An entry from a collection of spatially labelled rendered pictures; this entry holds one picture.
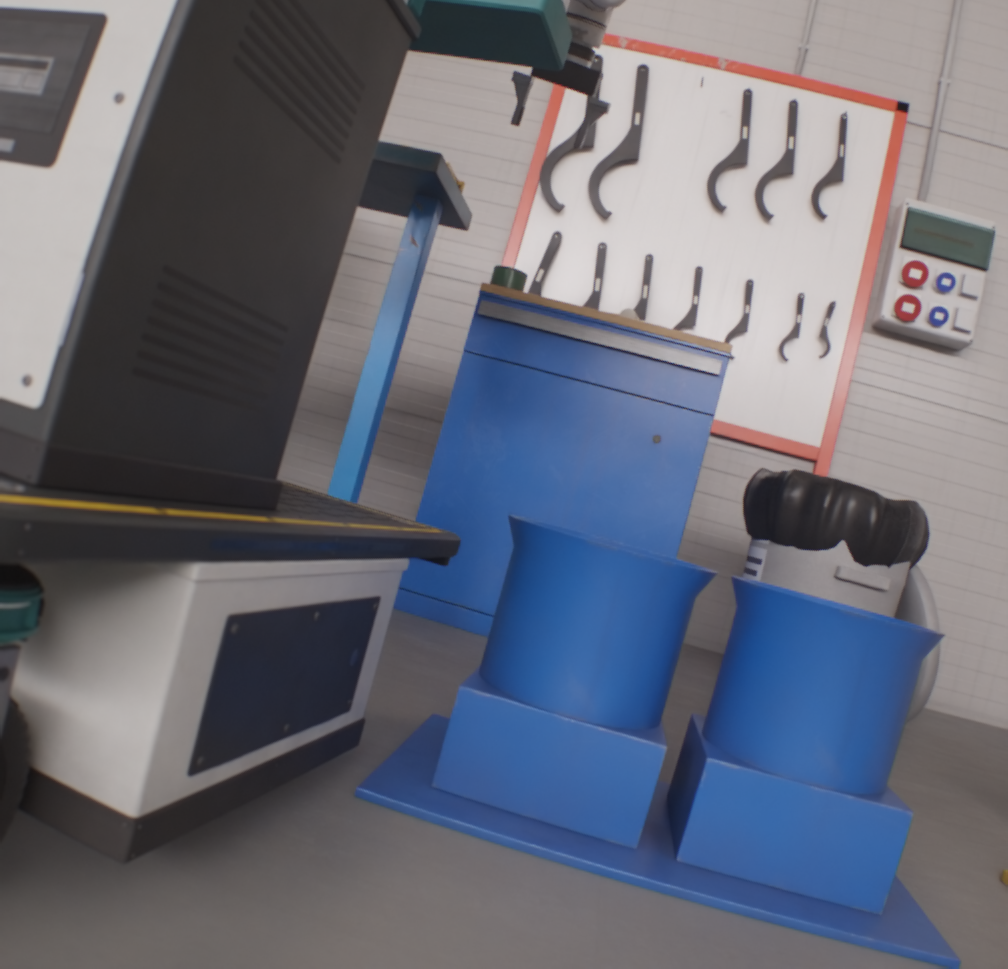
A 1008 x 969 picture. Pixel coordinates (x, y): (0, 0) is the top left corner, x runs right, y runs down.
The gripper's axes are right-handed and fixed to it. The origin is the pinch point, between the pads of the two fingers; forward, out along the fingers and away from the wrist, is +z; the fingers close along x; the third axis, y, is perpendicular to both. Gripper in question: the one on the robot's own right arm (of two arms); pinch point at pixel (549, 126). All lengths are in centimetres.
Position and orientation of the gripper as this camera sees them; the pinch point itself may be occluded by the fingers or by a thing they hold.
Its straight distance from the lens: 186.1
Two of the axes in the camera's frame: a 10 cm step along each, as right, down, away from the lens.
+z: -3.2, 8.8, 3.6
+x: 9.2, 3.7, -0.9
